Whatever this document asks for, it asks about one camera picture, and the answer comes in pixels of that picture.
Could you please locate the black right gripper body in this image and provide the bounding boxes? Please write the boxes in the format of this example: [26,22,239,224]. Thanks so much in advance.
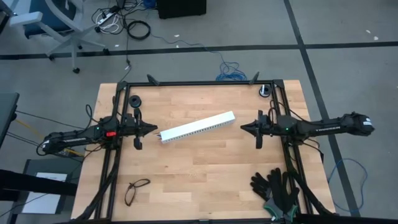
[255,110,272,150]

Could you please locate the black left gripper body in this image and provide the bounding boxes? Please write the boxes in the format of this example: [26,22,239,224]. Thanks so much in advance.
[121,106,144,151]

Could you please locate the white raceway cover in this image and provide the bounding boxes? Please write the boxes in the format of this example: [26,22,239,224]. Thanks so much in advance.
[159,110,236,140]

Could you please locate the black tape roll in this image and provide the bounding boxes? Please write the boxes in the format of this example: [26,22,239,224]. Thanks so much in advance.
[258,84,273,98]
[128,95,142,109]

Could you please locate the black work glove grey cuff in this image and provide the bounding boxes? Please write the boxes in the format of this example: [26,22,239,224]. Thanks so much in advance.
[266,167,301,223]
[249,172,285,219]

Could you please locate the black safety glasses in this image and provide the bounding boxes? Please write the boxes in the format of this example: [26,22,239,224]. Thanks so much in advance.
[124,177,152,207]

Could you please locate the grey cabinet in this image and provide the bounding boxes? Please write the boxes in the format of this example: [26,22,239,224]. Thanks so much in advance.
[21,158,85,215]

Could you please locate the black beam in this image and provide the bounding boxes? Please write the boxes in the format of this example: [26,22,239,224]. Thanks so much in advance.
[0,169,78,197]

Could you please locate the white power strip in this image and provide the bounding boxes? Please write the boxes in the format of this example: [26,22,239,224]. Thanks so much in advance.
[95,6,121,26]

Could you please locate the white paper sheet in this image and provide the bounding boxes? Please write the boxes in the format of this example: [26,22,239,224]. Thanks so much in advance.
[22,172,68,215]

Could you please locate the black box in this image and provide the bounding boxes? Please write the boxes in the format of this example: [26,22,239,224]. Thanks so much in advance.
[155,0,208,20]

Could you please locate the black desk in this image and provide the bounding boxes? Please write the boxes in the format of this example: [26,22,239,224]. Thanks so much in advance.
[0,92,20,150]

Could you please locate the white office chair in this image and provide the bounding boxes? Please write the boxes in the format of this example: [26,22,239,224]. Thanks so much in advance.
[8,0,110,75]

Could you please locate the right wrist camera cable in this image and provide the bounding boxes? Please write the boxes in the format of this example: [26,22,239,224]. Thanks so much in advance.
[268,99,309,124]

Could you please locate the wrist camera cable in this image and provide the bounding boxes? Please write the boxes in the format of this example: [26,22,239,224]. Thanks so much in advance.
[85,103,108,125]
[268,99,309,124]

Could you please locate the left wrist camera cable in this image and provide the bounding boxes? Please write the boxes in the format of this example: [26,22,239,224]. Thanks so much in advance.
[85,103,108,125]

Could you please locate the blue tangled network cable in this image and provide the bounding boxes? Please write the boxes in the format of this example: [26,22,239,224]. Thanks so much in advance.
[150,32,249,82]

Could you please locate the blue looped thin cable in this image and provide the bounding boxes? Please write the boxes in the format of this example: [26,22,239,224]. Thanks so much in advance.
[327,157,369,215]

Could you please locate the black coiled cable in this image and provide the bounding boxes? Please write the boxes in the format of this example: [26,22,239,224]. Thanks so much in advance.
[126,19,152,40]

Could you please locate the yellow extension cable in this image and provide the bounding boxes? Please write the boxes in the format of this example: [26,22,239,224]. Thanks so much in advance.
[14,119,85,157]

